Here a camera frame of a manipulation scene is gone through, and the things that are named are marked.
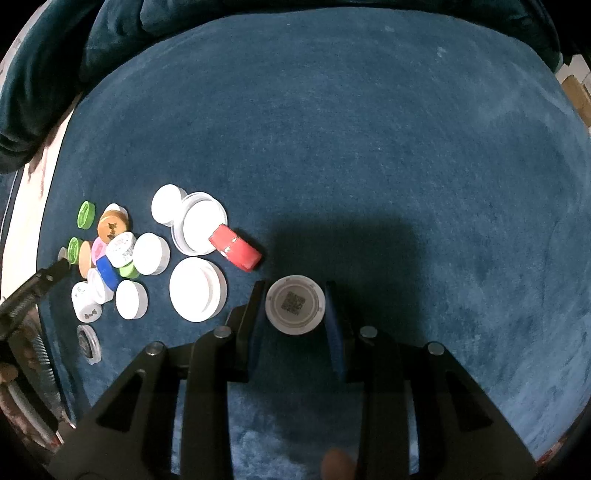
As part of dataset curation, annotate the person's right hand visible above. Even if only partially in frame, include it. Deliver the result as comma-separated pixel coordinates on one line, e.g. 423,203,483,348
322,449,357,480

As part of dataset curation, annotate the white cap with grey inside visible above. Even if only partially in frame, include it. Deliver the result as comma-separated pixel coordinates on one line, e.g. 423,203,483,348
265,274,326,335

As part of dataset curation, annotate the red bottle cap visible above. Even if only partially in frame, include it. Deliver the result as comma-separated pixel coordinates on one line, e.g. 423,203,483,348
209,224,264,272

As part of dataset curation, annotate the large white lid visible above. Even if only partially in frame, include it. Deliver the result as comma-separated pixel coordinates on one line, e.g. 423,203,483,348
171,191,229,257
168,257,228,323

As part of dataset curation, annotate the white printed bottle cap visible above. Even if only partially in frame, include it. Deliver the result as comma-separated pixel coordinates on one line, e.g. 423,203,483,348
71,281,103,323
106,232,138,267

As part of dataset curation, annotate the pink bed sheet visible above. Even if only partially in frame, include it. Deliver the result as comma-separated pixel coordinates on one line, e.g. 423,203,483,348
0,115,75,296

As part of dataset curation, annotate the clear bottle cap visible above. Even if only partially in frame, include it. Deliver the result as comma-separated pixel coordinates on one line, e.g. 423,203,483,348
76,324,102,365

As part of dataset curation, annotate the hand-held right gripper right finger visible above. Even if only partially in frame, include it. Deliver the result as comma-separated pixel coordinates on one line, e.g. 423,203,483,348
323,281,539,480

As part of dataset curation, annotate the brown printed bottle cap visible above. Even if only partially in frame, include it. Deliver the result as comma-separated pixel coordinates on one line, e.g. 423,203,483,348
97,210,129,243

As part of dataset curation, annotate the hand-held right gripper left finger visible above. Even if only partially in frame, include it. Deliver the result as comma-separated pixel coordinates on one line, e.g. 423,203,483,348
48,279,266,480

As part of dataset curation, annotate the blue plush blanket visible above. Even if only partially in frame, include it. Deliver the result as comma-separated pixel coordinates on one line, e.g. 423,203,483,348
37,16,591,480

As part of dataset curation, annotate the tan flat lid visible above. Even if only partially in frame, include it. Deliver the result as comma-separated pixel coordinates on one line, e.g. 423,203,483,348
78,241,93,279

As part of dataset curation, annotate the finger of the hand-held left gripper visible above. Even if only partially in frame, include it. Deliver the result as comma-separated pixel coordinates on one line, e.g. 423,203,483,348
0,261,71,324

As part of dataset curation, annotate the blue bottle cap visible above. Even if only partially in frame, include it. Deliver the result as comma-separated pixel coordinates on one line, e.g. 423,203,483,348
95,255,116,291

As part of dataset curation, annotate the cardboard box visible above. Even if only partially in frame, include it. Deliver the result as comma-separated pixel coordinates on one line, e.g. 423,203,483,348
556,53,591,134

